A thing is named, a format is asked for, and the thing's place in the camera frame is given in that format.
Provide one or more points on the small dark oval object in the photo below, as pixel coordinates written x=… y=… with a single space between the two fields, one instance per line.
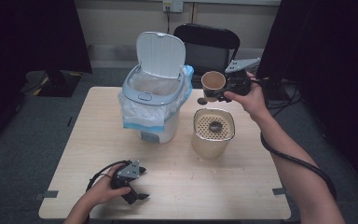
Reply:
x=202 y=101

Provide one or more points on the black stand base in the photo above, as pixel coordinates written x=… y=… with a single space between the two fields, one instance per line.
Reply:
x=59 y=83

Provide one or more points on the beige paper cup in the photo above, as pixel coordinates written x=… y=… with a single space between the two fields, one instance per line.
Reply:
x=213 y=81

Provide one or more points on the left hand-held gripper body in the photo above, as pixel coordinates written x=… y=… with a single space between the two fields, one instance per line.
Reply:
x=129 y=170

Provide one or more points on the beige container with strainer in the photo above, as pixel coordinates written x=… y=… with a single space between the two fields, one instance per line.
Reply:
x=208 y=146

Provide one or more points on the dark curtain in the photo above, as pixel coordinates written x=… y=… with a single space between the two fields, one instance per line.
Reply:
x=28 y=34
x=332 y=56

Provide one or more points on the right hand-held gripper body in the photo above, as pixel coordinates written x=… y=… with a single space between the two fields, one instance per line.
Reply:
x=237 y=81

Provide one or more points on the person's right hand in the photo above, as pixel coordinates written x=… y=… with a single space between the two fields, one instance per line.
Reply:
x=254 y=102

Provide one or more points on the black chair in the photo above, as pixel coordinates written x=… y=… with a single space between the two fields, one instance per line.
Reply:
x=205 y=34

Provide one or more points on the clear plastic trash bag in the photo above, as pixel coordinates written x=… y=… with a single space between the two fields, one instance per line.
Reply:
x=136 y=112

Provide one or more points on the person's left hand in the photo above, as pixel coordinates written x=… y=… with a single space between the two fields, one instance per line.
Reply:
x=104 y=191

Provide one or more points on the white wall socket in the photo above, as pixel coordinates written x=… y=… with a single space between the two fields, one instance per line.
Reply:
x=174 y=5

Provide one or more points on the grey tape piece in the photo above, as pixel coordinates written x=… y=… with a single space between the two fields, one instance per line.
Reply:
x=279 y=191
x=47 y=194

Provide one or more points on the white trash can with lid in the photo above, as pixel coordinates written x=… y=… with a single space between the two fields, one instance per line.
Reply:
x=161 y=53

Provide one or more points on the dark tea residue lump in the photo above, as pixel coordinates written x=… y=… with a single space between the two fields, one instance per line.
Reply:
x=215 y=127

